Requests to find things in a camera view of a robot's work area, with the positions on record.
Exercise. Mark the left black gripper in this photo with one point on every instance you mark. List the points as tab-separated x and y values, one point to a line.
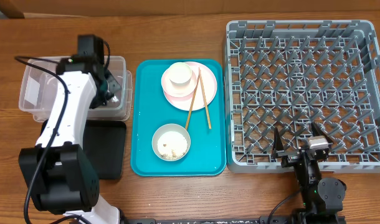
114	84

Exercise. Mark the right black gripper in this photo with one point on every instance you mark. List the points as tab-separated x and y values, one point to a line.
289	155

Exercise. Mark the pale green paper cup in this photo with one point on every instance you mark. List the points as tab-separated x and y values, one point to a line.
179	73

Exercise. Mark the grey bowl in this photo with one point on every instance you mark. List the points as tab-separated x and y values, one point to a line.
165	128

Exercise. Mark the wooden chopstick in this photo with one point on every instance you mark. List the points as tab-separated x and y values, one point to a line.
204	98
192	101

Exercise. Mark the white rice leftovers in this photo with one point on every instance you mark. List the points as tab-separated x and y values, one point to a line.
172	145

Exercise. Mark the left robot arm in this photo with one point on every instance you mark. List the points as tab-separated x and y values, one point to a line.
74	95

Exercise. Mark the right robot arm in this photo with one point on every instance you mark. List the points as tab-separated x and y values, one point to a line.
322	197

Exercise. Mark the grey dishwasher rack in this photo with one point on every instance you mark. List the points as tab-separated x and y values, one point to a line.
284	75

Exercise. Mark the teal serving tray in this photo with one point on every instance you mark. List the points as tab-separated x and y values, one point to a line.
207	128

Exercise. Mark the black plastic tray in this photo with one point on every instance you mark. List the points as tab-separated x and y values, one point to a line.
109	149

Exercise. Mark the small pink plate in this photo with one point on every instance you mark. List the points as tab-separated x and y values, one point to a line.
178	90

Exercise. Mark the clear plastic storage bin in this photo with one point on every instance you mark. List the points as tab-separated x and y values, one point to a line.
38	91

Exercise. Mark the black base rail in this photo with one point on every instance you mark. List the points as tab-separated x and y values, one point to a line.
259	220

